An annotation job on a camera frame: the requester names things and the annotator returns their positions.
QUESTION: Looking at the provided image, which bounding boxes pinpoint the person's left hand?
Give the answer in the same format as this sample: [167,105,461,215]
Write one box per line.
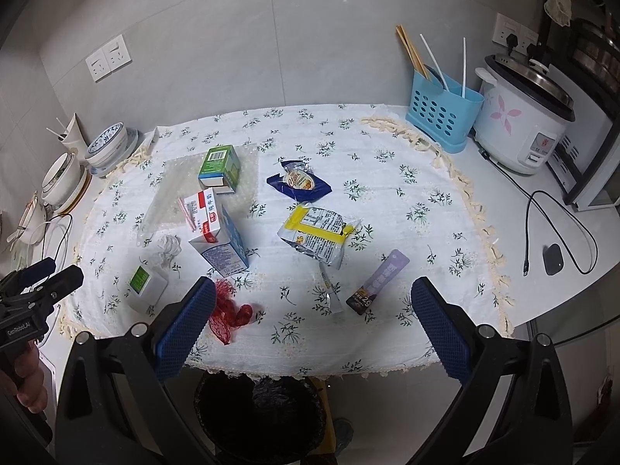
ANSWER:
[1,340,48,413]

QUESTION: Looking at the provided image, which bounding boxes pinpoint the blue plastic utensil holder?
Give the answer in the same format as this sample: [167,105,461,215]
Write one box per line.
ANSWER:
[406,67,483,153]

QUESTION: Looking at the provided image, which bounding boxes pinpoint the white box green label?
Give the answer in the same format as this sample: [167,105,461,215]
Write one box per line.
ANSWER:
[127,265,168,314]

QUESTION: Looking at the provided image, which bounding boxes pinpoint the white bowl with plate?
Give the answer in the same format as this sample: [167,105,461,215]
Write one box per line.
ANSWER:
[42,152,91,215]

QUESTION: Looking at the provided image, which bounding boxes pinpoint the black usb cable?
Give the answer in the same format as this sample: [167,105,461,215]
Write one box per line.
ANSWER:
[476,147,600,277]

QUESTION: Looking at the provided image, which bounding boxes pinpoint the white floral tablecloth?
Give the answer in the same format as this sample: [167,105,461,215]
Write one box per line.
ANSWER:
[60,105,513,377]

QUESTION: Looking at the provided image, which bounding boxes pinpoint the white wall socket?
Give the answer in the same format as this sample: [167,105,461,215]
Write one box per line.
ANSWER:
[85,35,131,83]
[492,13,538,56]

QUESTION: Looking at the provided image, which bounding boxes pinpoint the blue snack wrapper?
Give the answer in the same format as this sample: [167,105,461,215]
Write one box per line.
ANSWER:
[266,160,332,203]

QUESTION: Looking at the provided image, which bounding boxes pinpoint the white floral rice cooker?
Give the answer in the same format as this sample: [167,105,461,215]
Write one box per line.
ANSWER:
[473,53,575,175]

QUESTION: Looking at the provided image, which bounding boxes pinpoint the black small charger puck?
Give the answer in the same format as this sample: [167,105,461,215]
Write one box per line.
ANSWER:
[542,244,564,276]

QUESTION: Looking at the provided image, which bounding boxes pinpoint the green small carton box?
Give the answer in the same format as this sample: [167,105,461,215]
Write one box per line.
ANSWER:
[198,145,241,194]

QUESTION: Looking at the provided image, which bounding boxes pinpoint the crumpled white tissue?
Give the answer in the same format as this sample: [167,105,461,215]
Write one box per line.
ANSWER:
[158,234,182,269]

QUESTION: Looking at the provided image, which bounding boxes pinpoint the yellow white snack bag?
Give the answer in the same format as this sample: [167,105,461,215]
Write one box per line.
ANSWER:
[277,204,360,270]

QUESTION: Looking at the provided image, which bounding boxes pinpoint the purple sachet packet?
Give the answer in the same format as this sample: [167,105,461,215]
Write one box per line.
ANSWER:
[346,250,410,315]

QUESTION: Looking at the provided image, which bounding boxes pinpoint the silver torn wrapper strip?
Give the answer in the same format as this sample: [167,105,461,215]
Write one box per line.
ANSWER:
[319,262,344,314]

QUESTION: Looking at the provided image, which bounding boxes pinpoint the wooden chopsticks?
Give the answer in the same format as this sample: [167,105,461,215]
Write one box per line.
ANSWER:
[395,24,431,81]

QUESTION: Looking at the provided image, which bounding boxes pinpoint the white wall socket right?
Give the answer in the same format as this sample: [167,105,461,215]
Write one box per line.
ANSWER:
[492,13,538,56]

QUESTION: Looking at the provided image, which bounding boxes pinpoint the white chopstick left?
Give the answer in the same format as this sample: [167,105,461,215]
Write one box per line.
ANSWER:
[419,33,450,93]

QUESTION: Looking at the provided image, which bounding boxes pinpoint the white chopstick right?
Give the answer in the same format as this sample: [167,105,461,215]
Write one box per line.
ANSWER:
[462,37,468,99]

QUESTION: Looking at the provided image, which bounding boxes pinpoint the blue white patterned bowl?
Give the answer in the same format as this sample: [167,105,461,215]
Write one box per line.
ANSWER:
[86,122,141,177]

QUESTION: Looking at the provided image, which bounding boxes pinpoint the white toaster oven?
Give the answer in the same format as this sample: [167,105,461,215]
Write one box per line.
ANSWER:
[548,64,619,211]

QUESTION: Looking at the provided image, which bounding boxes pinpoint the bowl with red rim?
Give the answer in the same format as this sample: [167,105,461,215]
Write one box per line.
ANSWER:
[6,192,47,247]

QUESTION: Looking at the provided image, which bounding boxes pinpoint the white wall socket left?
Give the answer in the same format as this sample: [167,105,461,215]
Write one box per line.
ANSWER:
[85,35,131,83]

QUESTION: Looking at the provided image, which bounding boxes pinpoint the white blue milk carton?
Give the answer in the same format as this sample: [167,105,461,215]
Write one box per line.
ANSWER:
[180,188,249,277]

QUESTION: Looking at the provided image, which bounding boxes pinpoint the white cup with sticks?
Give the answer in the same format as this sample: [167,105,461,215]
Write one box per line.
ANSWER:
[46,114,87,164]

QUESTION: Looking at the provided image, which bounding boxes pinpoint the white chopstick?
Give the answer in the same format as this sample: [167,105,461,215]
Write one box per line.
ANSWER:
[462,37,468,99]
[419,33,450,93]

